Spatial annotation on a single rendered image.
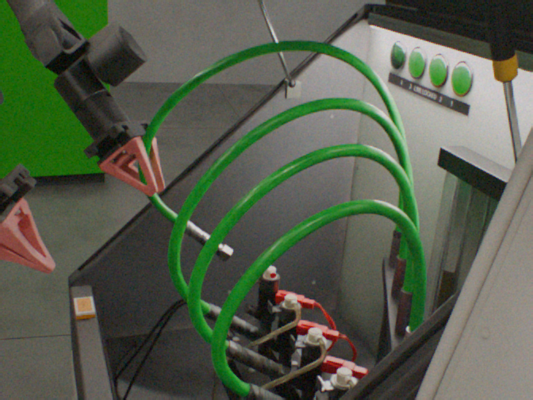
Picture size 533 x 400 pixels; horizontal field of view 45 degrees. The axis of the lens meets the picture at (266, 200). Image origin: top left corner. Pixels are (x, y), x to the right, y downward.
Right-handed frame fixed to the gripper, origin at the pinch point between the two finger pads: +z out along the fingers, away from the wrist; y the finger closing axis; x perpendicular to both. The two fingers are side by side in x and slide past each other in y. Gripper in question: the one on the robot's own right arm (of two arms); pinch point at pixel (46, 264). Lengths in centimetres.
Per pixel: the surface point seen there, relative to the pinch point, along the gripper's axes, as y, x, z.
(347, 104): 34.2, 11.1, 11.1
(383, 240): 24, 41, 45
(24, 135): -128, 326, -1
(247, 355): 7.9, -0.1, 23.1
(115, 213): -110, 292, 64
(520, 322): 34.1, -21.8, 22.4
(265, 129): 25.5, 8.6, 6.4
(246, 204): 20.0, -0.3, 8.8
